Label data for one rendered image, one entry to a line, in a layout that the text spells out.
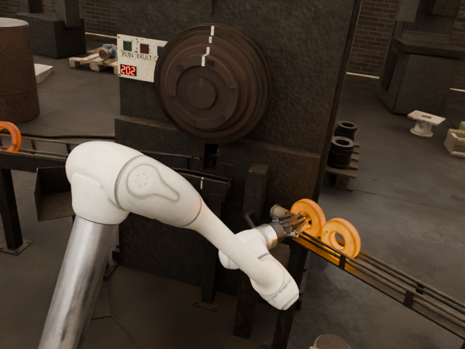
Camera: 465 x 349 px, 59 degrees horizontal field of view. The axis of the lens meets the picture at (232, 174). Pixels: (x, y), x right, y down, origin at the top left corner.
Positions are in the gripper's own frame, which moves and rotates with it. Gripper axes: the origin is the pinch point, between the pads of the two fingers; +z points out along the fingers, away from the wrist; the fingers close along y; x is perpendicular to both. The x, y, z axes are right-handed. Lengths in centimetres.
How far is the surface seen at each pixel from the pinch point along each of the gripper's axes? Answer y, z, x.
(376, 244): -22, 110, -80
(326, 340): 32.3, -23.3, -20.7
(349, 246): 20.5, -1.5, -0.5
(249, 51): -36, -4, 54
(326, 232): 10.4, -1.5, -0.8
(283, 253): -6.4, -3.7, -21.1
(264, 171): -27.3, 2.2, 6.2
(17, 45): -332, -13, 0
